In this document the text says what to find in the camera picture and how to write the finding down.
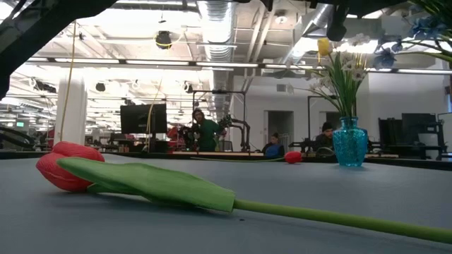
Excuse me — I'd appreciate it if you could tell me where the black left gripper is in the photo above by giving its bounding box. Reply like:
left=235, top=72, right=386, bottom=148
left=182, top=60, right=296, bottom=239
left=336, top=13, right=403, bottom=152
left=309, top=0, right=408, bottom=42

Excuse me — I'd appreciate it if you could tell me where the yellow artificial tulip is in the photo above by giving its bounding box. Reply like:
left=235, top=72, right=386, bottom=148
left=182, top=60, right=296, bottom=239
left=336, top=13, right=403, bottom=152
left=316, top=37, right=333, bottom=71

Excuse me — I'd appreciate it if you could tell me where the large white flower bunch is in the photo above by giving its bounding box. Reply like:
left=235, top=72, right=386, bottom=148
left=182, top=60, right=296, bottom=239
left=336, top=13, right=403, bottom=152
left=303, top=33, right=371, bottom=119

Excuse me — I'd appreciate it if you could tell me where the small white flower bunch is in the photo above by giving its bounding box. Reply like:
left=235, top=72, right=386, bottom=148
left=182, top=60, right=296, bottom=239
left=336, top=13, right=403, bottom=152
left=285, top=70, right=340, bottom=117

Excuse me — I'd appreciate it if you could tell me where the blue artificial flower bunch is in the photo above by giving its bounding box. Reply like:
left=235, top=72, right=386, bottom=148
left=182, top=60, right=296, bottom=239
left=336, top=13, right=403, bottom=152
left=372, top=0, right=452, bottom=70

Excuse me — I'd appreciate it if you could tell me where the red tulip with leaves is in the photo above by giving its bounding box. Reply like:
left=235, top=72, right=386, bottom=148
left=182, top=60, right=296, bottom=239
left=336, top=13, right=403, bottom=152
left=35, top=140, right=452, bottom=245

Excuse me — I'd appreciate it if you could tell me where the teal glass vase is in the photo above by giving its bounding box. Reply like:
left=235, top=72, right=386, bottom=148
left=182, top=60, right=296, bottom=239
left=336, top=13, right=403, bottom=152
left=331, top=116, right=369, bottom=168

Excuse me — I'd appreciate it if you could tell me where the person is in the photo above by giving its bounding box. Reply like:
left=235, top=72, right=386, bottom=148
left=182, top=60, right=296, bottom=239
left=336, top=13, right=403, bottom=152
left=314, top=121, right=336, bottom=158
left=261, top=132, right=286, bottom=159
left=190, top=107, right=227, bottom=153

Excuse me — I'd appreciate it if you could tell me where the black workstation equipment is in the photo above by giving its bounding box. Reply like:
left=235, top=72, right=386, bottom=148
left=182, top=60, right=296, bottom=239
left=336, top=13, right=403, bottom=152
left=377, top=112, right=446, bottom=160

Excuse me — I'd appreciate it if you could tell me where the red tulip bare stem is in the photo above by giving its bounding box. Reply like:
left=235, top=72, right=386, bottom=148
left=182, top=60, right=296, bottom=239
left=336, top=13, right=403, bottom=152
left=190, top=150, right=304, bottom=164

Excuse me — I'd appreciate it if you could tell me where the black ceiling dome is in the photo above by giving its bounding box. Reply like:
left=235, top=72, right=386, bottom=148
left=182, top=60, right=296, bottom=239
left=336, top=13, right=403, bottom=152
left=154, top=30, right=174, bottom=50

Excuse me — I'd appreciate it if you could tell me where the black monitor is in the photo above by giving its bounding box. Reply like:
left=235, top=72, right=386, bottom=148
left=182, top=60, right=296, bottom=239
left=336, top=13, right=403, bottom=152
left=119, top=103, right=168, bottom=135

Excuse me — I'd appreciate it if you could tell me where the white column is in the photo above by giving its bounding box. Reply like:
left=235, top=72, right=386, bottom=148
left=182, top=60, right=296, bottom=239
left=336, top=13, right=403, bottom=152
left=54, top=75, right=88, bottom=146

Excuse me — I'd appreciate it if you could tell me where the black gantry frame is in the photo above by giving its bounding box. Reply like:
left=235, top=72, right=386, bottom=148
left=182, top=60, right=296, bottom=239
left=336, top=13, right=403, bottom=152
left=191, top=90, right=247, bottom=152

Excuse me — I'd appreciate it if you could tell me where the yellow hanging cable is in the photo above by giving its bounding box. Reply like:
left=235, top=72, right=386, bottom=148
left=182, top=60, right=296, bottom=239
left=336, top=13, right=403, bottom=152
left=59, top=20, right=78, bottom=143

